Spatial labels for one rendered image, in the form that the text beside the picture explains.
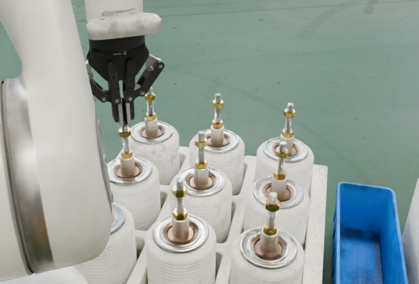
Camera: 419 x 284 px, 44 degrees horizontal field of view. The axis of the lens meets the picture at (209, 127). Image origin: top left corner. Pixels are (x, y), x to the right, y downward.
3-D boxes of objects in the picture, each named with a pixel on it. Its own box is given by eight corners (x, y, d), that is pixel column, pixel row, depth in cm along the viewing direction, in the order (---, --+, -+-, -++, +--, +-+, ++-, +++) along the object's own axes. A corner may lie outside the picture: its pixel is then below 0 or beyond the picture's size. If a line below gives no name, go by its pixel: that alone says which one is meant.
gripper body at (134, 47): (139, 2, 72) (143, 64, 77) (78, 8, 70) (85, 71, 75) (153, 19, 66) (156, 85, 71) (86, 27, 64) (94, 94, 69)
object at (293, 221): (310, 283, 86) (324, 197, 76) (267, 311, 81) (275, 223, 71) (271, 249, 92) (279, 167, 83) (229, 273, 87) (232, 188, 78)
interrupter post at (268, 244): (271, 241, 69) (273, 222, 67) (280, 253, 67) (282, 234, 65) (255, 246, 68) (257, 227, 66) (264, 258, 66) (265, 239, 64)
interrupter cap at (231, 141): (233, 129, 93) (233, 126, 93) (243, 152, 87) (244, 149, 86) (191, 133, 92) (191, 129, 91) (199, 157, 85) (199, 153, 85)
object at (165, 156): (156, 190, 106) (153, 113, 97) (191, 210, 101) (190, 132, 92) (120, 212, 100) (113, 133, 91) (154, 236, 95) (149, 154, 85)
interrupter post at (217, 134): (222, 138, 90) (222, 122, 89) (225, 146, 88) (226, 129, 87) (209, 139, 90) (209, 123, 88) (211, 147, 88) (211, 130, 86)
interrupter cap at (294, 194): (313, 198, 77) (314, 194, 76) (276, 218, 73) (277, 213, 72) (279, 173, 82) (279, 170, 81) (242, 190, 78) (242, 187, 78)
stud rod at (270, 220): (270, 236, 67) (275, 190, 63) (274, 241, 66) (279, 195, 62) (264, 238, 67) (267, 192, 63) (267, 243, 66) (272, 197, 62)
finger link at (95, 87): (77, 63, 71) (109, 87, 75) (68, 73, 71) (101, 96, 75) (79, 71, 69) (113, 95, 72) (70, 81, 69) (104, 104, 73)
